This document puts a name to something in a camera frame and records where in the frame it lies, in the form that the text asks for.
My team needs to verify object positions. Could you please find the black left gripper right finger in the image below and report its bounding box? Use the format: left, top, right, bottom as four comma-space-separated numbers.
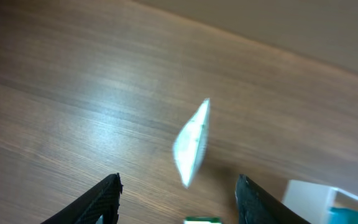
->
235, 174, 309, 224

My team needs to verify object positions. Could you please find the teal mouthwash bottle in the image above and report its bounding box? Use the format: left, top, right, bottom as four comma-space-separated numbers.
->
328, 207, 358, 224

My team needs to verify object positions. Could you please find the green white soap packet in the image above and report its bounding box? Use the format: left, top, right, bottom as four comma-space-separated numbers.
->
183, 217, 222, 224

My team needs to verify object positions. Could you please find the white floral lotion tube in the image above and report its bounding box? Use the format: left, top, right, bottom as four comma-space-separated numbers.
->
172, 98, 210, 189

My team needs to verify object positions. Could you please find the white cardboard box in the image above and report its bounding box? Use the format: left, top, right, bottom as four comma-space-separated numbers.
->
282, 180, 358, 223

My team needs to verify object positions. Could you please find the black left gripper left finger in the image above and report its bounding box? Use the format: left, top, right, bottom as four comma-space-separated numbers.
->
42, 173, 123, 224

